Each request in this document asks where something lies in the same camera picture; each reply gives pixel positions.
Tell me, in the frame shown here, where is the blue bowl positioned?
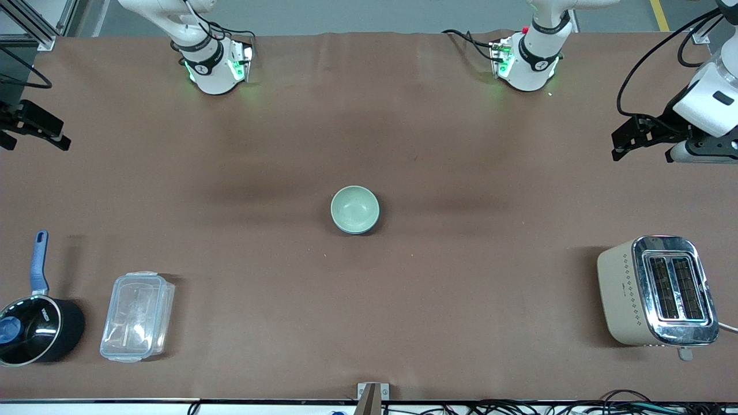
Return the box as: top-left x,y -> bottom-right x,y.
332,202 -> 381,235

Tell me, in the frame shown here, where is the light green bowl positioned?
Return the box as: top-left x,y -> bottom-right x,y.
330,185 -> 381,233

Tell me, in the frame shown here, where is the beige chrome two-slot toaster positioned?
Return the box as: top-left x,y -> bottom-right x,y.
597,235 -> 721,362

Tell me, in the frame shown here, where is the left base connector plate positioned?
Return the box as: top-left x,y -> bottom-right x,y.
489,37 -> 515,79

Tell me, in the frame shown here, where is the base connector plate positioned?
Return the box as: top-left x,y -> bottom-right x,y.
229,41 -> 254,82
489,37 -> 515,79

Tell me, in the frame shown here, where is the glass lid with blue knob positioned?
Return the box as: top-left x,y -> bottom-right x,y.
0,295 -> 62,367

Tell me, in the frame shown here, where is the clear plastic lidded container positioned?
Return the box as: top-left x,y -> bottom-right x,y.
100,271 -> 176,363

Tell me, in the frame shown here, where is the right base connector plate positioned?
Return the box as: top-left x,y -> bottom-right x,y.
229,41 -> 254,82

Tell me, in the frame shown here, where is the brown table cover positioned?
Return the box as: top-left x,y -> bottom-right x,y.
0,32 -> 738,402

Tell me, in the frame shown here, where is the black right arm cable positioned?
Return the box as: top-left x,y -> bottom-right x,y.
0,46 -> 54,90

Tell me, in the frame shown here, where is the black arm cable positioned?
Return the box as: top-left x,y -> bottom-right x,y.
616,9 -> 722,117
0,46 -> 54,90

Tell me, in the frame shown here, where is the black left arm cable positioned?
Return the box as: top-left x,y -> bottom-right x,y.
616,9 -> 722,117

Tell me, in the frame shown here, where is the aluminium frame profile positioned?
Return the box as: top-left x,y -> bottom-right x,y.
689,0 -> 738,45
0,0 -> 78,51

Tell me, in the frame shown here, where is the black left base cable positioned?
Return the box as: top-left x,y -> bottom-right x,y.
442,29 -> 502,64

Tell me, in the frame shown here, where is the black base cable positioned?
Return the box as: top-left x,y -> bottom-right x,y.
205,22 -> 255,50
442,29 -> 502,64

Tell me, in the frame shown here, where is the black saucepan with blue handle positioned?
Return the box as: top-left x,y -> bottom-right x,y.
0,230 -> 86,368

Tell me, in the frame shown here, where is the black right base cable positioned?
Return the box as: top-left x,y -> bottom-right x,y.
205,22 -> 255,50

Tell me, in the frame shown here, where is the black floor cable bundle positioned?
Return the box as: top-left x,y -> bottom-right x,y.
383,389 -> 738,415

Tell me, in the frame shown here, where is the metal table edge bracket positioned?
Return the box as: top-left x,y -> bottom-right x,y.
357,382 -> 390,415

